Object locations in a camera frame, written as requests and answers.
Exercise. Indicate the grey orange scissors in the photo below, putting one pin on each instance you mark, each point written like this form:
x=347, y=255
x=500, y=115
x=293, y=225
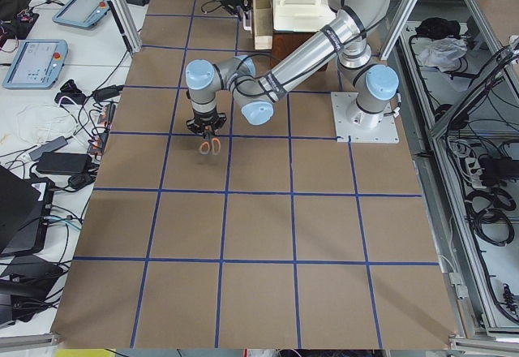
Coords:
x=213, y=147

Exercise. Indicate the wooden drawer with white handle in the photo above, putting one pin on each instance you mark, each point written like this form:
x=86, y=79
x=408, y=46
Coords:
x=259, y=23

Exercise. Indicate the white plastic tray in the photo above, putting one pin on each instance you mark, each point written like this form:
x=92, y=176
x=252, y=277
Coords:
x=301, y=15

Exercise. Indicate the black power adapter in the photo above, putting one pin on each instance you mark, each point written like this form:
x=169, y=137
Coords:
x=138, y=2

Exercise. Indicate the far teach pendant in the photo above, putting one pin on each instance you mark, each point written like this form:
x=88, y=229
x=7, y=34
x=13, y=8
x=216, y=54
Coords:
x=81, y=13

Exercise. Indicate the teach pendant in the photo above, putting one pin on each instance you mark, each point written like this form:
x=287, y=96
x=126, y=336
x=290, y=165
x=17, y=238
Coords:
x=81, y=13
x=37, y=64

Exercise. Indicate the near teach pendant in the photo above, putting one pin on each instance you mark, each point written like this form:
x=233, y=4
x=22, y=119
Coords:
x=37, y=64

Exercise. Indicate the aluminium frame post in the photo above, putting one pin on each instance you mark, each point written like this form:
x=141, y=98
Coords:
x=126, y=25

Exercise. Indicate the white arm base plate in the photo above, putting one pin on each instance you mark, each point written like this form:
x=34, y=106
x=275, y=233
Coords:
x=355, y=126

